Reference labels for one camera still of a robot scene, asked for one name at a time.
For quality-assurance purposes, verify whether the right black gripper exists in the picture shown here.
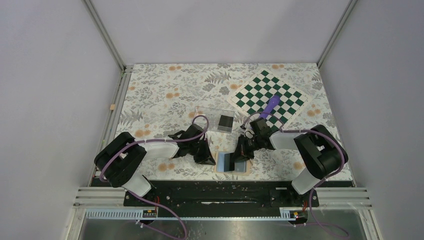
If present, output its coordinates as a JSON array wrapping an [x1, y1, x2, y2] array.
[[230, 134, 263, 164]]

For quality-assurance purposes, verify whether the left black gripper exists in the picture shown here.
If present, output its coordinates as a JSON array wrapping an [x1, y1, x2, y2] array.
[[188, 138, 216, 166]]

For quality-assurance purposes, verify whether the blue credit card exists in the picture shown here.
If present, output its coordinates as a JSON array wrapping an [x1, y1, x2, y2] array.
[[216, 152, 226, 173]]

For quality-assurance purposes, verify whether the tan leather card holder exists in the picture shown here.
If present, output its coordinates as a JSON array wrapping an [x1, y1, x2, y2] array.
[[213, 151, 252, 176]]

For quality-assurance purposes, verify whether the clear plastic box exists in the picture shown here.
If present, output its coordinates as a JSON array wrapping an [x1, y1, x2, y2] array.
[[195, 106, 235, 134]]

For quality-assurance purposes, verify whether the purple marker pen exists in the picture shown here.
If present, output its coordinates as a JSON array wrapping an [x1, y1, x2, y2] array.
[[259, 95, 281, 119]]

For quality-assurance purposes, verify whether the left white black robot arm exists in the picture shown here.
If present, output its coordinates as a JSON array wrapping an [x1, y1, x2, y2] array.
[[93, 124, 216, 206]]

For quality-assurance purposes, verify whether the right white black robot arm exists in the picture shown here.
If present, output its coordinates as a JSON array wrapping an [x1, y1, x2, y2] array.
[[224, 117, 349, 206]]

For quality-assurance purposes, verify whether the floral patterned table mat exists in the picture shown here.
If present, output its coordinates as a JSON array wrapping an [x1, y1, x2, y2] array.
[[116, 63, 340, 181]]

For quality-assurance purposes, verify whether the green white checkered board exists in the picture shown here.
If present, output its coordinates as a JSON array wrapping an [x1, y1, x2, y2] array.
[[227, 68, 312, 130]]

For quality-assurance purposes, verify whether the aluminium frame rail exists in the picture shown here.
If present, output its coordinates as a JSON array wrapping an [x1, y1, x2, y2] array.
[[73, 187, 126, 207]]

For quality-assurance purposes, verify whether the white slotted cable duct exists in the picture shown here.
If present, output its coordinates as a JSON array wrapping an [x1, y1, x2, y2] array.
[[85, 208, 298, 221]]

